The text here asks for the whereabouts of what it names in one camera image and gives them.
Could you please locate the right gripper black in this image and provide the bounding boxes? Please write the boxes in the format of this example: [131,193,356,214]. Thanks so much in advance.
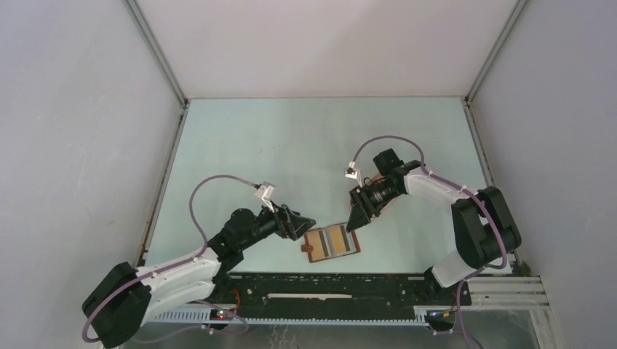
[346,180,402,233]

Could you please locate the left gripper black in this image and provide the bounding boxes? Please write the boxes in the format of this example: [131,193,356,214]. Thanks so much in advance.
[239,198,315,251]

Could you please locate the brown leather card holder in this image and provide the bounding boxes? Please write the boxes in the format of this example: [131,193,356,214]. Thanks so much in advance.
[300,223,361,263]

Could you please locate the pink oval tray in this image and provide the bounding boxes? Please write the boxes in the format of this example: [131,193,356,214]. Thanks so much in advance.
[365,174,401,217]

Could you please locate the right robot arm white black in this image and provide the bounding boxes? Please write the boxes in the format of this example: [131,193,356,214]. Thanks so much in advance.
[346,148,522,304]

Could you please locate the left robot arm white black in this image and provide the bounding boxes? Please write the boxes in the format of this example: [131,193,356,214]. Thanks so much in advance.
[81,205,316,348]

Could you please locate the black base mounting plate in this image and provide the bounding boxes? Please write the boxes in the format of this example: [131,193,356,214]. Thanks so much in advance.
[206,272,471,320]

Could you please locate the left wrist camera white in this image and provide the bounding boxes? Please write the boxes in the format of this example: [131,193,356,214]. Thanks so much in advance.
[255,182,276,212]

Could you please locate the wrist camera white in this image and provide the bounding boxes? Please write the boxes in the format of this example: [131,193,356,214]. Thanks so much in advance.
[344,161,363,187]
[255,182,276,212]

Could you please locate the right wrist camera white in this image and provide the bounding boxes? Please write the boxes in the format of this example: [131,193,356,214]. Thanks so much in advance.
[344,161,363,187]

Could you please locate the grey cable duct rail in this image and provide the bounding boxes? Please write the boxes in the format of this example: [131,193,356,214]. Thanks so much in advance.
[146,307,429,326]

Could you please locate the aluminium frame post right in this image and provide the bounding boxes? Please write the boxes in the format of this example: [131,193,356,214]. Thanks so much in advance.
[465,0,532,105]

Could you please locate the aluminium frame post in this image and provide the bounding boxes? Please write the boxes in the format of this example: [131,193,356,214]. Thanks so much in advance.
[122,0,188,108]
[465,0,532,105]

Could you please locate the aluminium frame post left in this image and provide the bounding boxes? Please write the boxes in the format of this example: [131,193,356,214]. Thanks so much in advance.
[122,0,188,108]

